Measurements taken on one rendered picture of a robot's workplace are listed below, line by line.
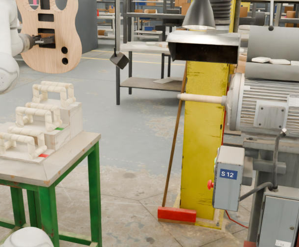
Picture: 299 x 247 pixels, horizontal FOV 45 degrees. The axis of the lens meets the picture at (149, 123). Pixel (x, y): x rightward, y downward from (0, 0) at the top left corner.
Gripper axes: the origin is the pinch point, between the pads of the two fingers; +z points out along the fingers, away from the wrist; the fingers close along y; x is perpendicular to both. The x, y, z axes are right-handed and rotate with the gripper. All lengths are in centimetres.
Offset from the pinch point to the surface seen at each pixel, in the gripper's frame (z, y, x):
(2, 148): -34, -7, -49
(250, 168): -31, 108, -42
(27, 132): -26.6, 2.4, -41.9
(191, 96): -12, 79, -20
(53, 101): 5.2, -1.6, -35.5
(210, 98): -12, 88, -20
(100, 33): 938, -391, -97
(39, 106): -10.6, 0.0, -33.5
